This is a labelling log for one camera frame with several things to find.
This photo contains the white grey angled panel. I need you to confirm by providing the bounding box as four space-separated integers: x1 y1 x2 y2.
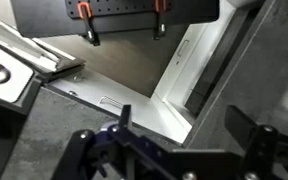
0 12 87 83

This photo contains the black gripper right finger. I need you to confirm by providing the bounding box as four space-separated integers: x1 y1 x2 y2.
224 104 288 180

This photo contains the black perforated breadboard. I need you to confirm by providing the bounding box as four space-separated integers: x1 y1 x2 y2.
64 0 220 19

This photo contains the white panel with dark mark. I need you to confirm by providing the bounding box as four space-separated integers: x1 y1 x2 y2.
0 39 42 116

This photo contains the black clamp with orange handle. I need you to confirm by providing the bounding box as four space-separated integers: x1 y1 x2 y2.
152 0 168 41
76 1 101 47

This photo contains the black pegboard panel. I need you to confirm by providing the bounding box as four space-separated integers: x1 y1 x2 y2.
9 0 221 38

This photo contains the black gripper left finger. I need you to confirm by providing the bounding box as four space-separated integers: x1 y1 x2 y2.
52 104 185 180

